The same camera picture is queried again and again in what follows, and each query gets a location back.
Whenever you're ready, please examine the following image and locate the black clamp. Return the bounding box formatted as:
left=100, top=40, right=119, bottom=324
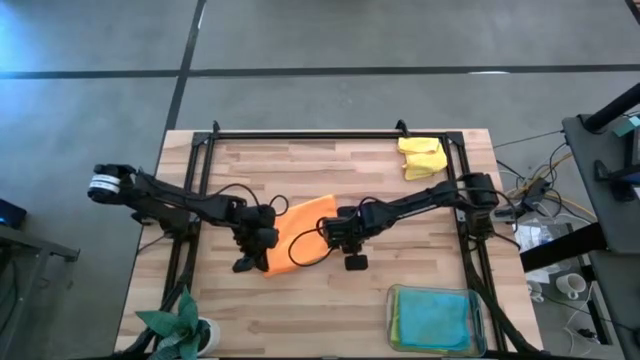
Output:
left=593, top=159, right=640, bottom=202

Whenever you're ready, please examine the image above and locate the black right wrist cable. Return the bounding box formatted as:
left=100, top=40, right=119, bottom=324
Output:
left=287, top=227, right=335, bottom=268

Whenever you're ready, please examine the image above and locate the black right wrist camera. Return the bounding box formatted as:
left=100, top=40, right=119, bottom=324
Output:
left=343, top=253, right=370, bottom=272

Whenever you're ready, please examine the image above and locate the small white cup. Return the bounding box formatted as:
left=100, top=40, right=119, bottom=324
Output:
left=526, top=278, right=545, bottom=304

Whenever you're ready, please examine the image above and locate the black aluminium table frame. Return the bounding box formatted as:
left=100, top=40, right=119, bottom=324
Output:
left=117, top=119, right=544, bottom=360

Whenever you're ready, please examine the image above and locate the black floor cable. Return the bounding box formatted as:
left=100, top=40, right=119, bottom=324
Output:
left=492, top=129, right=565, bottom=150

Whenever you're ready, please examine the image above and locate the teal microfiber towel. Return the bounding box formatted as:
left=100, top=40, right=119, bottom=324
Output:
left=397, top=290, right=474, bottom=351

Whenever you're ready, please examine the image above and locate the white mug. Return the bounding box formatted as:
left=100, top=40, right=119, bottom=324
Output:
left=555, top=272, right=587, bottom=300

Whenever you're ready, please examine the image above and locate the black power adapter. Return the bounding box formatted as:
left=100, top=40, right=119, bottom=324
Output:
left=521, top=177, right=552, bottom=212

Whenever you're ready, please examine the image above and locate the clear plastic container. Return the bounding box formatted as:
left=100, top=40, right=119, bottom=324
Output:
left=385, top=283, right=489, bottom=357

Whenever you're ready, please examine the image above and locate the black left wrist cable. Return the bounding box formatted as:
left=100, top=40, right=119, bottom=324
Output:
left=207, top=182, right=291, bottom=219

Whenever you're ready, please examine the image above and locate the dark grey side table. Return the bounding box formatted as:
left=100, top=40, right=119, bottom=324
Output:
left=562, top=113, right=640, bottom=360

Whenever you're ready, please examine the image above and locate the dark device with blue light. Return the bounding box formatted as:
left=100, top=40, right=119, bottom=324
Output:
left=0, top=198, right=29, bottom=230

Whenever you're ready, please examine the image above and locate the teal box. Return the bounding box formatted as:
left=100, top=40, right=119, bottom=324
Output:
left=613, top=114, right=640, bottom=139

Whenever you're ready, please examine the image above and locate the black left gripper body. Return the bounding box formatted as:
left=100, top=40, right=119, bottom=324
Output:
left=234, top=204, right=280, bottom=257

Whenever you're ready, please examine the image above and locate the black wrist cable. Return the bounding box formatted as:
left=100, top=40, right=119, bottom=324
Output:
left=287, top=227, right=335, bottom=268
left=207, top=182, right=291, bottom=219

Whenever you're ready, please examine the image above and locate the orange microfiber towel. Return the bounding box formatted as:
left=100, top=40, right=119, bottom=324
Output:
left=263, top=193, right=341, bottom=279

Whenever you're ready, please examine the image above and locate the yellow microfiber towel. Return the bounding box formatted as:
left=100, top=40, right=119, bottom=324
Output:
left=397, top=136, right=449, bottom=181

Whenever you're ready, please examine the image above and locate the black metal pole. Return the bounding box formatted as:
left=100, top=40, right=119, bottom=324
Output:
left=584, top=82, right=640, bottom=132

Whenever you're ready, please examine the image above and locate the yellow cable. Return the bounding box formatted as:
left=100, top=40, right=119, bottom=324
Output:
left=503, top=152, right=599, bottom=222

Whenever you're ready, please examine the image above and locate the grey metal stand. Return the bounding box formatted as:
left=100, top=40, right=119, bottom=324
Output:
left=0, top=223, right=81, bottom=360

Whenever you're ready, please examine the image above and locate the green artificial potted plant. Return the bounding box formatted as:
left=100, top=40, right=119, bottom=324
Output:
left=134, top=285, right=222, bottom=360

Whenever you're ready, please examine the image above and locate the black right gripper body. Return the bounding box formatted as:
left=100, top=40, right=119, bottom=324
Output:
left=322, top=212, right=371, bottom=255

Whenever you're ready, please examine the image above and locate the black metal beam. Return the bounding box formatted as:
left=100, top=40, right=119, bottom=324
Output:
left=519, top=222, right=609, bottom=274

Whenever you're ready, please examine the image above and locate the green microfiber towel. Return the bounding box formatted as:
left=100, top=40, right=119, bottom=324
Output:
left=389, top=292, right=401, bottom=349

